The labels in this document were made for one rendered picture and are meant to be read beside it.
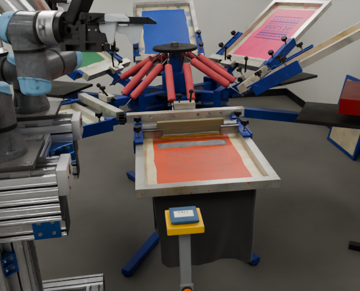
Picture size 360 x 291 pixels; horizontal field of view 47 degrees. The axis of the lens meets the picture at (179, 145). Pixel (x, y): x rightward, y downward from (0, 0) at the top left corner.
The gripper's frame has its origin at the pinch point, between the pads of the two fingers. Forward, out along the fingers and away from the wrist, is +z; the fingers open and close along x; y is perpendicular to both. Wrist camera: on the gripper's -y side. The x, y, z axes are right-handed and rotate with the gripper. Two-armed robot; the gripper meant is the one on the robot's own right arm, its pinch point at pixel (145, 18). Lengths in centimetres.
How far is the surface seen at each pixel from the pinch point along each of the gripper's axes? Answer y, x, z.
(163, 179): 63, -74, -22
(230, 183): 60, -71, 7
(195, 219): 65, -45, 0
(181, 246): 78, -47, -5
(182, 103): 41, -145, -36
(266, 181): 59, -76, 21
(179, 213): 65, -47, -6
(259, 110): 50, -190, 4
